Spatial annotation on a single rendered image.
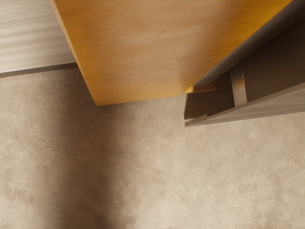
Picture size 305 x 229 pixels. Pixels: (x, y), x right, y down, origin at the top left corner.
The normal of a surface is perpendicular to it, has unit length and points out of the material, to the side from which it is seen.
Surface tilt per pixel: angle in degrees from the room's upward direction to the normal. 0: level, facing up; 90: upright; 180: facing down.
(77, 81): 0
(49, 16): 0
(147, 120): 0
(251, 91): 90
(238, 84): 90
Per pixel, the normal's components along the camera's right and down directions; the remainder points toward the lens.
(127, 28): 0.13, 0.99
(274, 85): -0.99, 0.12
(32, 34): 0.06, -0.05
